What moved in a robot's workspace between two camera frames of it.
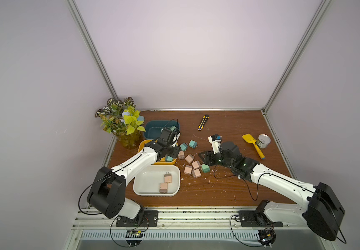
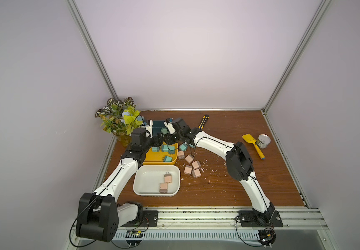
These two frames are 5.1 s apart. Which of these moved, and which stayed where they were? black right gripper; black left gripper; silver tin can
Moved: black right gripper; black left gripper
Stayed: silver tin can
